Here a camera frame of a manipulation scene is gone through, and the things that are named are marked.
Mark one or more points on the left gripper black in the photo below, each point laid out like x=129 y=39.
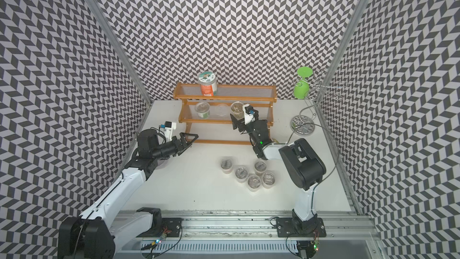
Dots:
x=183 y=141

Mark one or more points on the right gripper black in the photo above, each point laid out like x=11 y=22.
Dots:
x=236 y=123

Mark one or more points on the green label seed cup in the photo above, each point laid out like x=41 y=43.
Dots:
x=203 y=110

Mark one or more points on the seed cup red label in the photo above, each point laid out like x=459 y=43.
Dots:
x=227 y=165

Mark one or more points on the tall seed jar orange label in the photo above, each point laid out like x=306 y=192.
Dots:
x=208 y=83

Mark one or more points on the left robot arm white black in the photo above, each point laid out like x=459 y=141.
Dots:
x=91 y=235

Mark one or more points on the clear plastic lid on shelf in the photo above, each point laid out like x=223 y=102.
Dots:
x=222 y=110

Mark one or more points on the wooden two-tier shelf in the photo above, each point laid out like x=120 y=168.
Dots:
x=261 y=97

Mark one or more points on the lilac bowl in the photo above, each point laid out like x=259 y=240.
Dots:
x=162 y=163

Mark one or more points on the green plastic wine glass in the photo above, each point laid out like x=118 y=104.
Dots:
x=302 y=87

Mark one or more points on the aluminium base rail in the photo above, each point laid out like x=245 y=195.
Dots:
x=214 y=233

